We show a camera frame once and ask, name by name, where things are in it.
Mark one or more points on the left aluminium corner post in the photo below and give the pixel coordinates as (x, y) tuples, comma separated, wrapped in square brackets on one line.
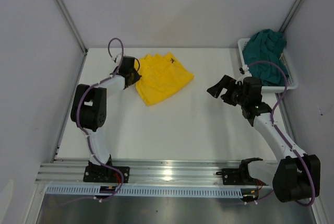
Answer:
[(60, 4)]

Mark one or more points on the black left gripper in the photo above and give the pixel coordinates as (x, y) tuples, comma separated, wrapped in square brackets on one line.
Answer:
[(136, 78)]

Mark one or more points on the slotted white cable duct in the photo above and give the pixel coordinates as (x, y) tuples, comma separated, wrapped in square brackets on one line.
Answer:
[(153, 191)]

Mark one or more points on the yellow shorts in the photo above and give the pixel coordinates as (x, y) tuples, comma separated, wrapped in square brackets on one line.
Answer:
[(162, 76)]

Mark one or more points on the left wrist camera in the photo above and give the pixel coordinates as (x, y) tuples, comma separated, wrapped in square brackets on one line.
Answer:
[(117, 59)]

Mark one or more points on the white perforated plastic basket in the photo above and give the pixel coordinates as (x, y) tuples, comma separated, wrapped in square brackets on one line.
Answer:
[(285, 60)]

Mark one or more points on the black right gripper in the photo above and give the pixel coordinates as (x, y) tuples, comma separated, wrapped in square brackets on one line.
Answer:
[(226, 82)]

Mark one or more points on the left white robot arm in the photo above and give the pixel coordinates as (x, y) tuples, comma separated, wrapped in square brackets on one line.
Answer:
[(89, 107)]

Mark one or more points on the aluminium front rail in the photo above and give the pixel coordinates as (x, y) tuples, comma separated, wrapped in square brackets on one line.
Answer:
[(141, 173)]

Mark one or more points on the aluminium corner post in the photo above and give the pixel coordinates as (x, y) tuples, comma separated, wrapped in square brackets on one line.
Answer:
[(60, 4), (297, 4)]

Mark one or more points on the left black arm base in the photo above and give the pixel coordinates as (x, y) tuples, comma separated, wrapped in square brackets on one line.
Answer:
[(100, 174)]

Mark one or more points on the green shorts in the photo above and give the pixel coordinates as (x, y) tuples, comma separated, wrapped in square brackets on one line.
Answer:
[(262, 55)]

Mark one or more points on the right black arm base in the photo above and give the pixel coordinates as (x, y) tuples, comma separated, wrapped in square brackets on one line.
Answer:
[(238, 176)]

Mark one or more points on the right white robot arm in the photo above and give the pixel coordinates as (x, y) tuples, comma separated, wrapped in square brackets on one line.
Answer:
[(296, 178)]

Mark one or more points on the right aluminium corner post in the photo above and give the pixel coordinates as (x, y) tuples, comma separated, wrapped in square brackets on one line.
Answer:
[(297, 4)]

